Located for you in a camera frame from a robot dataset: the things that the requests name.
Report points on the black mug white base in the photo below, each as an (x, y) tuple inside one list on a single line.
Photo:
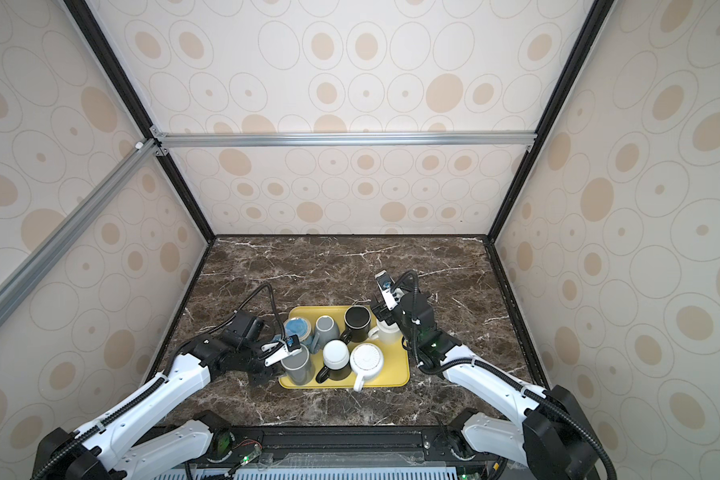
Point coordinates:
[(336, 362)]

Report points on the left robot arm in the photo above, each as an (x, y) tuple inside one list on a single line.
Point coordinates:
[(150, 402)]

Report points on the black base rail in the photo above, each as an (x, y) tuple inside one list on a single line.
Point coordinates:
[(207, 447)]

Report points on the yellow plastic tray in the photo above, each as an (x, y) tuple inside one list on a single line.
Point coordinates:
[(395, 371)]

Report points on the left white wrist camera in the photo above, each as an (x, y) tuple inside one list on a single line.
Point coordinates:
[(280, 349)]

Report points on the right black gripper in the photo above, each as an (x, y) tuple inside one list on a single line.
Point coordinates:
[(381, 311)]

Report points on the large grey mug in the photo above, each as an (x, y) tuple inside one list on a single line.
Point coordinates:
[(298, 366)]

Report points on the cream white mug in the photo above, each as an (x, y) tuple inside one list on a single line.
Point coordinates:
[(384, 333)]

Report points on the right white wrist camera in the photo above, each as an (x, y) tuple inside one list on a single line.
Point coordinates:
[(385, 284)]

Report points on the left slanted aluminium rail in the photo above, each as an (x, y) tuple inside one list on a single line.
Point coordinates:
[(17, 286)]

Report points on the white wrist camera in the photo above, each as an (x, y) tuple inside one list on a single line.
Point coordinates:
[(385, 284), (280, 349)]

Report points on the blue mug yellow inside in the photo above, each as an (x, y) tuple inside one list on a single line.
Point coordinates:
[(303, 329)]

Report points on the black mug upside down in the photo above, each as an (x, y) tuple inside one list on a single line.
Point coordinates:
[(357, 320)]

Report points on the small grey mug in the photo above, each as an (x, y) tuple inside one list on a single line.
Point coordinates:
[(325, 330)]

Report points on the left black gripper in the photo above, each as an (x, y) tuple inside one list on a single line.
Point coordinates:
[(267, 374)]

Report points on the white mug upside down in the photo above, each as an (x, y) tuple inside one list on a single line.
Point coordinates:
[(366, 361)]

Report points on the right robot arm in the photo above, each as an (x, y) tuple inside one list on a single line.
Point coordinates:
[(542, 429)]

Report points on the horizontal aluminium rail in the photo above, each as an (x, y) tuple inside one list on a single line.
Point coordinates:
[(363, 139)]

